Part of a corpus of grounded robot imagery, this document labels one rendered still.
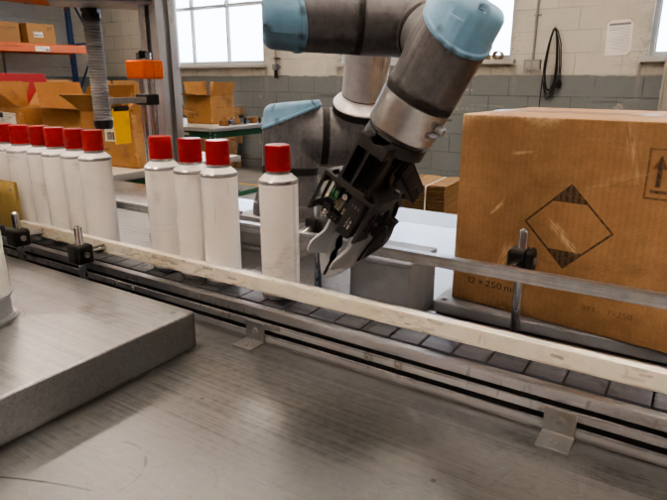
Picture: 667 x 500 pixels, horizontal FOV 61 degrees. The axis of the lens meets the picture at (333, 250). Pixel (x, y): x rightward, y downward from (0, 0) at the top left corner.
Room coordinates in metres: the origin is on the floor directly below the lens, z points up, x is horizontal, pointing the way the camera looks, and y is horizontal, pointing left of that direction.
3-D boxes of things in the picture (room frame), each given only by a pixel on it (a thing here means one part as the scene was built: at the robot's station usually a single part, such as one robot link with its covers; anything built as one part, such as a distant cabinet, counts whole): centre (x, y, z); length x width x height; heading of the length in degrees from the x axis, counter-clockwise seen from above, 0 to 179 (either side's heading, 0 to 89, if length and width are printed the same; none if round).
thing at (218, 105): (5.30, 1.15, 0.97); 0.43 x 0.42 x 0.37; 143
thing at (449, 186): (4.98, -0.76, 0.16); 0.65 x 0.54 x 0.32; 61
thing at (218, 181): (0.79, 0.16, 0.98); 0.05 x 0.05 x 0.20
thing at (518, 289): (0.64, -0.22, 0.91); 0.07 x 0.03 x 0.16; 147
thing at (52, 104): (3.00, 1.27, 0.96); 0.53 x 0.45 x 0.37; 148
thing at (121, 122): (0.93, 0.34, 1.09); 0.03 x 0.01 x 0.06; 147
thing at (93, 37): (1.09, 0.43, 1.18); 0.04 x 0.04 x 0.21
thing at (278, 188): (0.73, 0.07, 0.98); 0.05 x 0.05 x 0.20
